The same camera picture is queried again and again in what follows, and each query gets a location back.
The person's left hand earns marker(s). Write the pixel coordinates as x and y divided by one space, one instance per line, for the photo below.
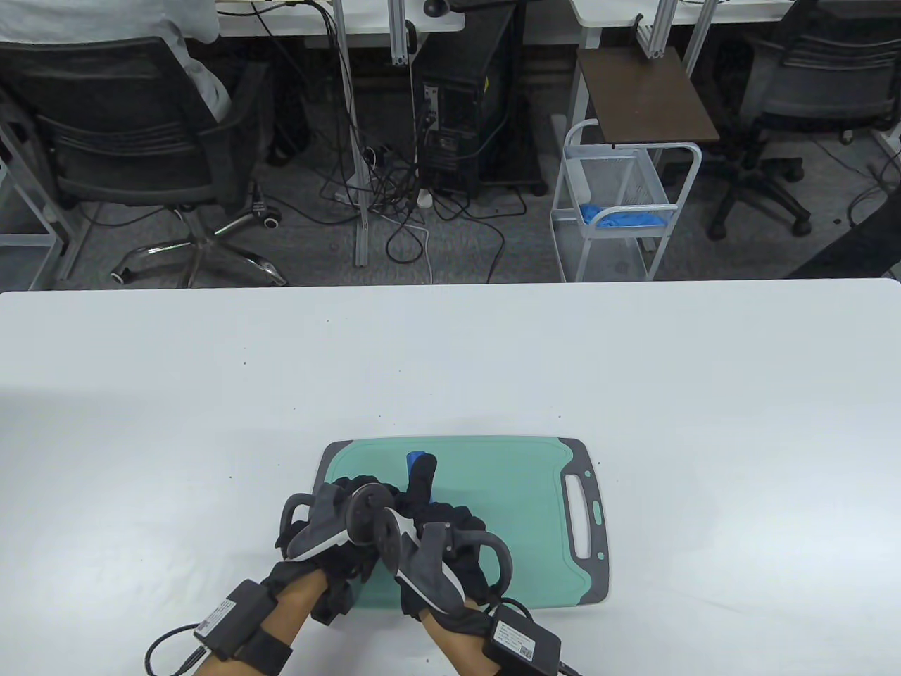
345 577

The person's right hand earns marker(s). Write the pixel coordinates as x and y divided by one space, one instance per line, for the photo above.
422 479

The blue plastic scraper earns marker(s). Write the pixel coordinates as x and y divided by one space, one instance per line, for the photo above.
412 461

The black grey hand controller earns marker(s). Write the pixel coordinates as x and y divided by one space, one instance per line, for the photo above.
366 510
391 539

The person's right forearm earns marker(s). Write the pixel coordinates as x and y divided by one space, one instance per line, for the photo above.
457 648

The person's left forearm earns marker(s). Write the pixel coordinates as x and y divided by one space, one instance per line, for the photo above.
299 602

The green grey cutting board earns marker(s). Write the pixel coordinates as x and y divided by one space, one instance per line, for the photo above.
514 507

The blue cloth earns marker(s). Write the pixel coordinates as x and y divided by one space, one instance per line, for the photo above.
619 218

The black computer tower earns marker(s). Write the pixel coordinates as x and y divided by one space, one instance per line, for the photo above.
457 120

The black mesh chair chrome base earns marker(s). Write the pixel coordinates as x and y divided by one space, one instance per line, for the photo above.
127 155

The brown wooden board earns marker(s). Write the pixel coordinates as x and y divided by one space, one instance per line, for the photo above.
647 98

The black computer mouse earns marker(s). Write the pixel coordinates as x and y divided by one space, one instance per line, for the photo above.
436 7

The black office chair right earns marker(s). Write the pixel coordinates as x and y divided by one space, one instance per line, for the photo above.
816 105

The white desk leg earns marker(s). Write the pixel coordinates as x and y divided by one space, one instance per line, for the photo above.
888 141

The aluminium profile post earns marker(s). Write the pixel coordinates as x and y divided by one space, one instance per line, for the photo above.
700 35
401 35
658 35

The white metal frame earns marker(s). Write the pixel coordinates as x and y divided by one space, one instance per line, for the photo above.
28 239

